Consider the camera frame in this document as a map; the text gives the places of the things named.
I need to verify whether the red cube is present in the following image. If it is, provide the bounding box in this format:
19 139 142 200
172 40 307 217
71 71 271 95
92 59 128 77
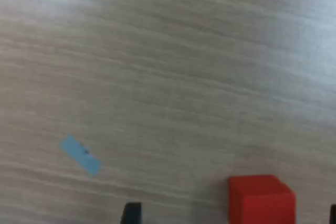
227 174 298 224

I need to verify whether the small light blue tape mark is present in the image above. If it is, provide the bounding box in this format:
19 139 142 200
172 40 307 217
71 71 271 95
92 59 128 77
58 133 104 178

